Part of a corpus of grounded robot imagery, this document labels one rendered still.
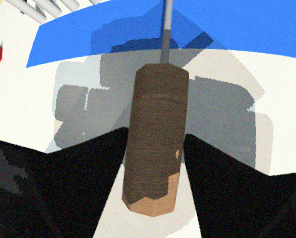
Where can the blue flat strip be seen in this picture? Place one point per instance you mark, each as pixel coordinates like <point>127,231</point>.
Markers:
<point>265,26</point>

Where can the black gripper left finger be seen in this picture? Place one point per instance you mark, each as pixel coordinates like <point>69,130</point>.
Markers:
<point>70,186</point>

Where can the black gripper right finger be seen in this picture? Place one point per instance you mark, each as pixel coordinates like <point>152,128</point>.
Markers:
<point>233,200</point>

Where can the screwdriver with brown handle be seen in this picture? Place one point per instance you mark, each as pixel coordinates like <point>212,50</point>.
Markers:
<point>156,133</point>

